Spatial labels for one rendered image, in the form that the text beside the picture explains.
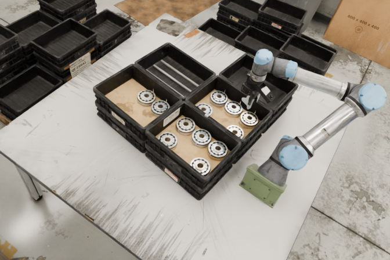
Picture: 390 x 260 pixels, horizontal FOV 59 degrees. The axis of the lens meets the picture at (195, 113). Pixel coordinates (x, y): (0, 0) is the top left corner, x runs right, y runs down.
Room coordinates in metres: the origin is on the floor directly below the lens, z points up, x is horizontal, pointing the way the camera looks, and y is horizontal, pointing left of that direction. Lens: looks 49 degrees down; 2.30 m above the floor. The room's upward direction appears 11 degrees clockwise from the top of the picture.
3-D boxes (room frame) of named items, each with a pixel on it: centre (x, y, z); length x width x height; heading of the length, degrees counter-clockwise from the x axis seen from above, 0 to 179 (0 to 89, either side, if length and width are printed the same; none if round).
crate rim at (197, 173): (1.03, -0.02, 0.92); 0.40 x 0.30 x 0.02; 58
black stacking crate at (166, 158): (1.03, -0.02, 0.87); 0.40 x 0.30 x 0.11; 58
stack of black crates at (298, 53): (2.36, -0.82, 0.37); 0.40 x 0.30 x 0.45; 65
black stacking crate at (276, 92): (1.53, -0.34, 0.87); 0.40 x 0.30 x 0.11; 58
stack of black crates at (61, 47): (1.97, 1.07, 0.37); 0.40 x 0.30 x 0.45; 155
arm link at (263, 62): (1.24, -0.26, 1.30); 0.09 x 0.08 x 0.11; 84
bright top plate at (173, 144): (1.03, 0.11, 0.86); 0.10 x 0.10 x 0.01
